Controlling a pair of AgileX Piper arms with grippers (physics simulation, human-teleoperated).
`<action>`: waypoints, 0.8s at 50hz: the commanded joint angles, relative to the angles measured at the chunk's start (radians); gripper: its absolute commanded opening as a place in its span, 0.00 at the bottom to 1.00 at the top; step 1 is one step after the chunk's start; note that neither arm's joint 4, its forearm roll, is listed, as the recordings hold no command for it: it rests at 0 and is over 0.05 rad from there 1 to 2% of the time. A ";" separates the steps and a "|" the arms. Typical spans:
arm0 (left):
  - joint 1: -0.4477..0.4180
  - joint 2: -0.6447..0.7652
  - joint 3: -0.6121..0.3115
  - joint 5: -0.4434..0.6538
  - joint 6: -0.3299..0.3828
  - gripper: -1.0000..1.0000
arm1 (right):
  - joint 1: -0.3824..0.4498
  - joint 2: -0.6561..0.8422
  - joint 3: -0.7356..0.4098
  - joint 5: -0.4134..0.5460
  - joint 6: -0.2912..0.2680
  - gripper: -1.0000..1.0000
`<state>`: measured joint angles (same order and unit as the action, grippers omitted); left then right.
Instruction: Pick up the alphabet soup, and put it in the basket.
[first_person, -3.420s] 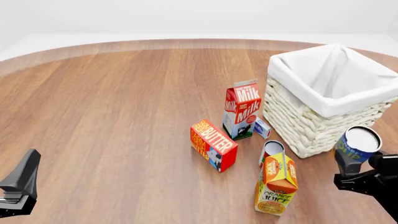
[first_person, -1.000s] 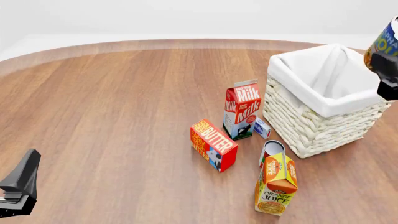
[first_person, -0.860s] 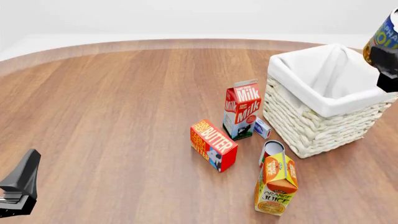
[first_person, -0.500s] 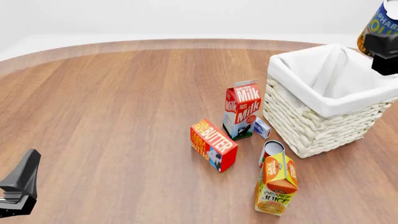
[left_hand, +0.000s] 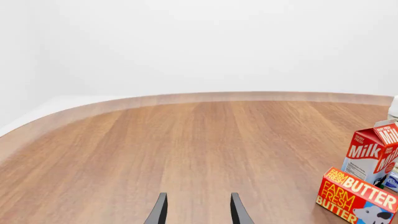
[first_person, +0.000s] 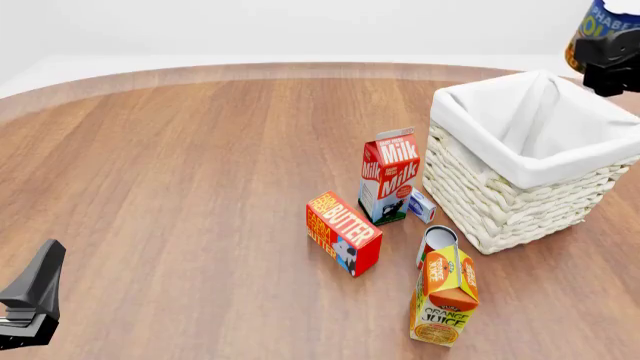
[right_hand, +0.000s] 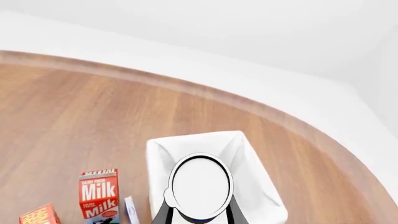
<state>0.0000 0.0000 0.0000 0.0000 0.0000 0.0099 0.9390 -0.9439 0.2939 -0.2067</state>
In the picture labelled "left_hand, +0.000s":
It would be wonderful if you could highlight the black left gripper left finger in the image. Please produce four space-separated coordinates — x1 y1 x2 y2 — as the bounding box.
143 192 169 224

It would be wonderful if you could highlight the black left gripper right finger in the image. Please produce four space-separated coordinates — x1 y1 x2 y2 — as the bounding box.
230 192 256 224

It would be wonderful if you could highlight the red butter box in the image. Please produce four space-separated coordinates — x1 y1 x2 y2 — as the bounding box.
315 166 398 224

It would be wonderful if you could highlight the red and white milk carton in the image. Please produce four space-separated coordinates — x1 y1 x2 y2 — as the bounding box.
341 118 398 187

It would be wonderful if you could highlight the blue and white food box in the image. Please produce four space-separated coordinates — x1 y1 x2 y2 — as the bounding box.
384 162 398 194

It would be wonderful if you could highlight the white bottle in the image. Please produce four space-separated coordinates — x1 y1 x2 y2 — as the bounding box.
387 95 398 121

